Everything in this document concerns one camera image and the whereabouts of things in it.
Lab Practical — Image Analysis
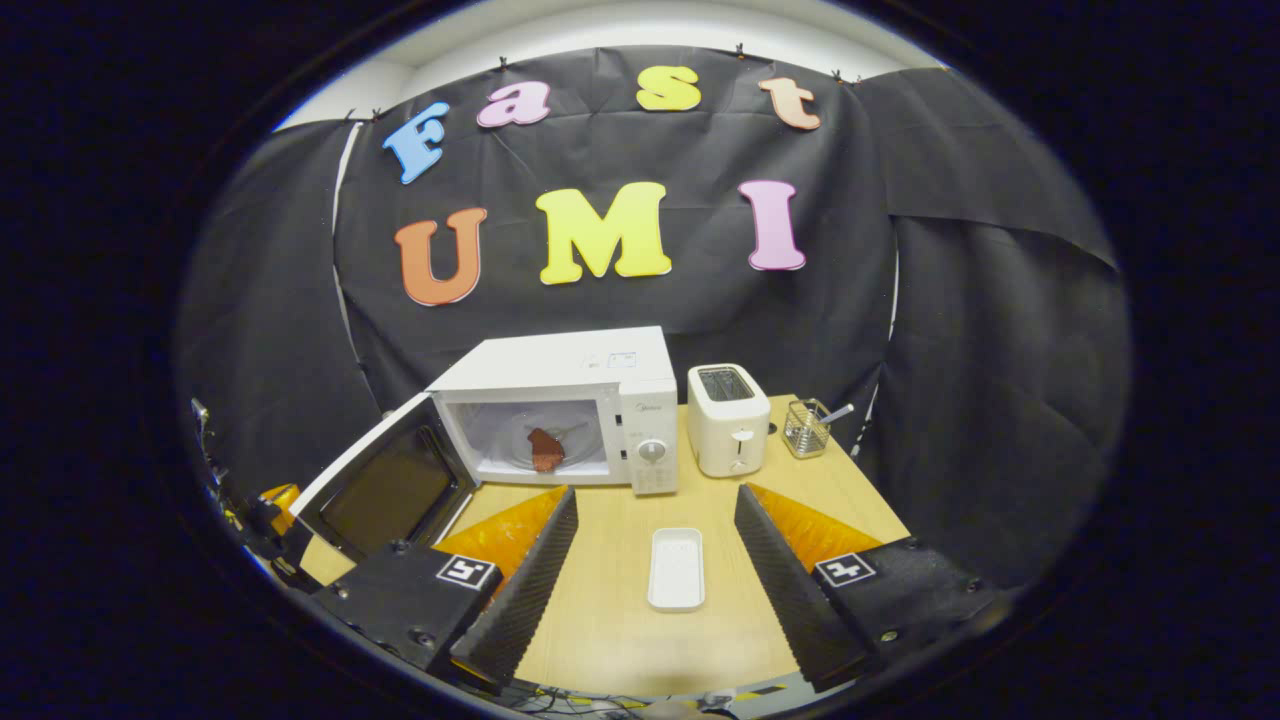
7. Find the white rectangular dish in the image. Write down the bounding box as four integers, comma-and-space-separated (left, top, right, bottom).
647, 527, 706, 613

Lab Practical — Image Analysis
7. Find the brown meat piece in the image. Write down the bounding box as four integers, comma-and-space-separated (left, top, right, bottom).
527, 427, 567, 474

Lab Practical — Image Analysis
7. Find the black backdrop cloth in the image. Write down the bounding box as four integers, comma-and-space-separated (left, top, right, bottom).
178, 45, 1133, 591

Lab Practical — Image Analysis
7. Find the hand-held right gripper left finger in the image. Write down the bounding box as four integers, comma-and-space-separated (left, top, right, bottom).
314, 485, 580, 693

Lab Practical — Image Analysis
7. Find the white microwave oven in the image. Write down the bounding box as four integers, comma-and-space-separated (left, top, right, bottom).
288, 326, 682, 563

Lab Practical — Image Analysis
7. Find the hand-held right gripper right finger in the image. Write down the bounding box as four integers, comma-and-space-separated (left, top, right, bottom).
734, 483, 1009, 693

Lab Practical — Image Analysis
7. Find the white toaster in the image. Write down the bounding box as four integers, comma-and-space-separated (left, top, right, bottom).
686, 363, 773, 479

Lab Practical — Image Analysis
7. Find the wire mesh basket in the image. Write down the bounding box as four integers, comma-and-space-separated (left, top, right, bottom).
781, 398, 833, 460

